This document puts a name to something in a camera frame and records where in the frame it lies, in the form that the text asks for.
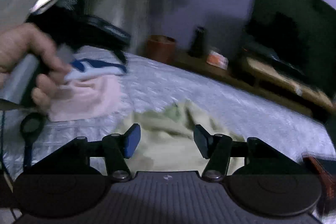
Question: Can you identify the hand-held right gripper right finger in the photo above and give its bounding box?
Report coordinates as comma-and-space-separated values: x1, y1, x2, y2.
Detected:
193, 124, 307, 182

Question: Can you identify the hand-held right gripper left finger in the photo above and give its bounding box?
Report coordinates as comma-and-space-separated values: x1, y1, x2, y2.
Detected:
26, 123, 141, 182

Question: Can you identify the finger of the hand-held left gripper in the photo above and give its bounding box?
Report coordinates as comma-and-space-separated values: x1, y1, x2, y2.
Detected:
113, 49, 129, 73

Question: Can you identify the white and navy garment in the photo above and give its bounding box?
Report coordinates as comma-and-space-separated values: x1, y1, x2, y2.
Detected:
63, 46, 129, 83

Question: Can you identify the light green garment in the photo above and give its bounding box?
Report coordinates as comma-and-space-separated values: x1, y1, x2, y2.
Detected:
115, 99, 244, 172

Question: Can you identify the pink garment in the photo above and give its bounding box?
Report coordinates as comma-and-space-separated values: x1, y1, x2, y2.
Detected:
49, 74, 124, 122

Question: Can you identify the person's left hand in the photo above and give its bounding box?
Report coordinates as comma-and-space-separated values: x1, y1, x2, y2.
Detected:
0, 22, 72, 113

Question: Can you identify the green plant in terracotta pot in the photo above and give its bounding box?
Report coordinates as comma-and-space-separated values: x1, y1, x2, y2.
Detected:
134, 0, 218, 65

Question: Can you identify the silver quilted bed cover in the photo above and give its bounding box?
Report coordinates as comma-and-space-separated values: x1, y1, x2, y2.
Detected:
0, 52, 336, 180

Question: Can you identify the white curtain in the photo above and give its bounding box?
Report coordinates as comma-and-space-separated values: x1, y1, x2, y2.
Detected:
115, 0, 143, 52

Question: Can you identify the dark wooden low bench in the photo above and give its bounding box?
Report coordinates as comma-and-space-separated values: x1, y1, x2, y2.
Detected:
172, 52, 315, 117

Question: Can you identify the black speaker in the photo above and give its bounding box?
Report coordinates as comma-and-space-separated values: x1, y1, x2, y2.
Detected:
188, 26, 208, 58

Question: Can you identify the orange and white box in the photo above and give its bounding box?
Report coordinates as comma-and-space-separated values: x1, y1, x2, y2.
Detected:
206, 49, 229, 69

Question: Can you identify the black television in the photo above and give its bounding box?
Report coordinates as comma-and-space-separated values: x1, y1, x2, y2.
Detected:
244, 0, 336, 106

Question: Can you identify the black ring strap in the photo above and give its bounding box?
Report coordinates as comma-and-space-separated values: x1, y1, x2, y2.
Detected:
20, 112, 46, 169

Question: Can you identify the brown leather strap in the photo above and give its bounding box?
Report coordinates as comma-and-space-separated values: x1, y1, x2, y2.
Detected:
301, 154, 334, 216

